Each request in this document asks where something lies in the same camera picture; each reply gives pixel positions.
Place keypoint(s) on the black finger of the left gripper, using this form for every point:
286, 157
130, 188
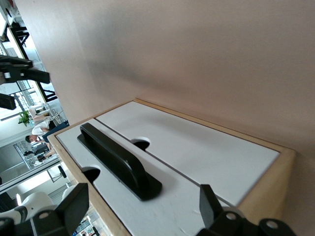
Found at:
7, 101
24, 71

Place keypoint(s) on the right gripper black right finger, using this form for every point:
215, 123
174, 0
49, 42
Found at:
209, 206

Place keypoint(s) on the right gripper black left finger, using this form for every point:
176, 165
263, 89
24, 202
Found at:
71, 206

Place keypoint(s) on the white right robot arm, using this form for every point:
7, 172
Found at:
37, 201

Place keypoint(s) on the wooden drawer cabinet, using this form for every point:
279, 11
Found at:
268, 196

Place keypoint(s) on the green potted plant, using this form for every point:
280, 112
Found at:
24, 119

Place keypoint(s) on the person in white shirt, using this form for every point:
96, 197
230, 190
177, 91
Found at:
39, 130

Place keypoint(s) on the black metal frame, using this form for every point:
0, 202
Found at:
19, 27

